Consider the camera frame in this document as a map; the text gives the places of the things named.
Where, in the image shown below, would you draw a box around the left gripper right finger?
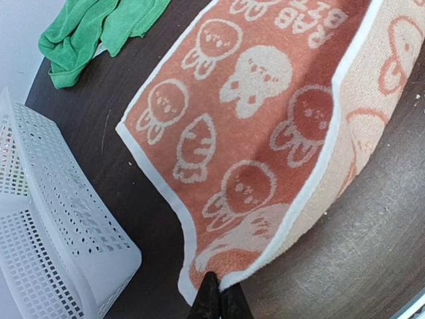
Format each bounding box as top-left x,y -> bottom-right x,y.
220,284 -> 254,319

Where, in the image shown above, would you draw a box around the green microfiber towel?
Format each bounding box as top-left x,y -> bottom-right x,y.
39,0 -> 170,89

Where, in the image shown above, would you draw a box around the white perforated plastic basket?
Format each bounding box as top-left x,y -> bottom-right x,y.
1,90 -> 141,318

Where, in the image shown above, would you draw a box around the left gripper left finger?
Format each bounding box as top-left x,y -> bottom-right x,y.
187,272 -> 220,319

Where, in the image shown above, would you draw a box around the orange bunny pattern towel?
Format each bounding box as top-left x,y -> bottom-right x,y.
116,1 -> 424,304

